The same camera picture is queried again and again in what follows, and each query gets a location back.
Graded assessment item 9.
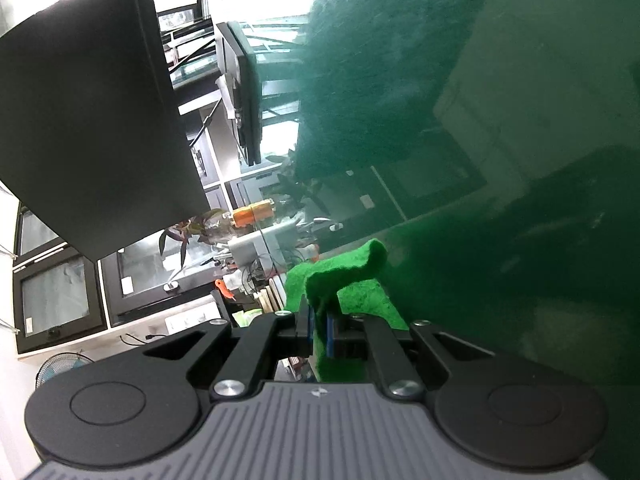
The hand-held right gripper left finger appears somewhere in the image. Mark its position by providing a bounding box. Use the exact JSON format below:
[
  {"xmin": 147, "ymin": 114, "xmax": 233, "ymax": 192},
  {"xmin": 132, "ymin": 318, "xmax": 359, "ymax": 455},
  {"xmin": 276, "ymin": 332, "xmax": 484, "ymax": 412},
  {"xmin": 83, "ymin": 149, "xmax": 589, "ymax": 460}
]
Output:
[{"xmin": 142, "ymin": 295, "xmax": 317, "ymax": 404}]

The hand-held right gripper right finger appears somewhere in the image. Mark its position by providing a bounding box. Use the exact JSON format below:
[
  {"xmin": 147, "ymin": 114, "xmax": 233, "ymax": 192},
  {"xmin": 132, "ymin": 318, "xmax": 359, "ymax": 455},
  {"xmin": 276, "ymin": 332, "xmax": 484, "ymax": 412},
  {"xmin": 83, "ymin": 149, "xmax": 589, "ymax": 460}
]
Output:
[{"xmin": 322, "ymin": 310, "xmax": 506, "ymax": 402}]

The green cloth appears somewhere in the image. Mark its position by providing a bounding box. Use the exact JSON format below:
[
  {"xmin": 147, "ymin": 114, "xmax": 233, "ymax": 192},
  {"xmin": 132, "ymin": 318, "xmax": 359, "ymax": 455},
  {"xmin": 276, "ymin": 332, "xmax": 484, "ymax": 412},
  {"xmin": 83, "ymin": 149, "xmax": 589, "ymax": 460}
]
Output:
[{"xmin": 284, "ymin": 238, "xmax": 407, "ymax": 384}]

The row of books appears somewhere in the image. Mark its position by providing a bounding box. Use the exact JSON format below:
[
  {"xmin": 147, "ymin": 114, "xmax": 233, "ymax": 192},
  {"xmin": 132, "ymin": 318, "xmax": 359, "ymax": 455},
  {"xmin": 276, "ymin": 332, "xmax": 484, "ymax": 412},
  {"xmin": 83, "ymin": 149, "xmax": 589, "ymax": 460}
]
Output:
[{"xmin": 256, "ymin": 271, "xmax": 292, "ymax": 319}]

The potted plant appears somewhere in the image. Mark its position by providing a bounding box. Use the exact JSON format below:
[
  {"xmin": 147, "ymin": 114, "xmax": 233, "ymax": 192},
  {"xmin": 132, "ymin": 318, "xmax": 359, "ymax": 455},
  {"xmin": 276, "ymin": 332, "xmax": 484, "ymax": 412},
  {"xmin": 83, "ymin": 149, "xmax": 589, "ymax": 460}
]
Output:
[{"xmin": 158, "ymin": 206, "xmax": 232, "ymax": 274}]

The electric fan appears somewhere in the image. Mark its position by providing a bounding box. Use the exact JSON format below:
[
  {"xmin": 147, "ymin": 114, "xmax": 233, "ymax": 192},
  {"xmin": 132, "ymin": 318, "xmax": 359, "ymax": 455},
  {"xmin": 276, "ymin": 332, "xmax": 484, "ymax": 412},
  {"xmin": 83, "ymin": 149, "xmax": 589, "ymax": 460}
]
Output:
[{"xmin": 34, "ymin": 351, "xmax": 97, "ymax": 392}]

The black glass door cabinet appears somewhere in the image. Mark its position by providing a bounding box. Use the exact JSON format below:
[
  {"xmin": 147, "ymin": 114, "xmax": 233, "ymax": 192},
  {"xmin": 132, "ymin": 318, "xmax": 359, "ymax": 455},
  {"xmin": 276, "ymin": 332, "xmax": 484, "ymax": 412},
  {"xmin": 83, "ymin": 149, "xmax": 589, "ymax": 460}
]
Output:
[{"xmin": 11, "ymin": 199, "xmax": 222, "ymax": 357}]

